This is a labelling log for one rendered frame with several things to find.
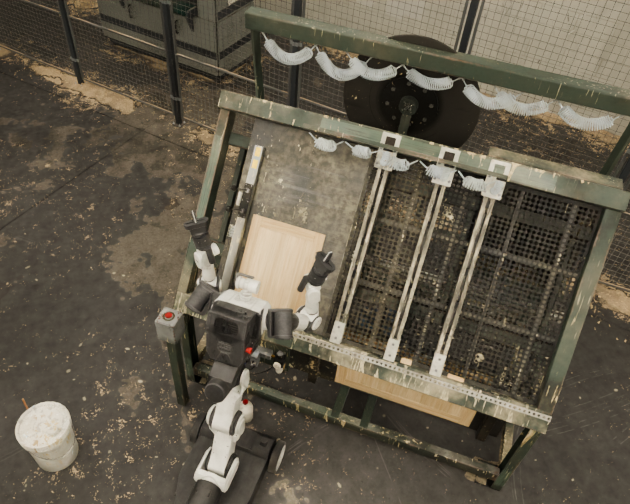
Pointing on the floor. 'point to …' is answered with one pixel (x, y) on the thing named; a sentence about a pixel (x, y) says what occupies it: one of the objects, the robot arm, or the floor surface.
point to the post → (178, 373)
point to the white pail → (48, 435)
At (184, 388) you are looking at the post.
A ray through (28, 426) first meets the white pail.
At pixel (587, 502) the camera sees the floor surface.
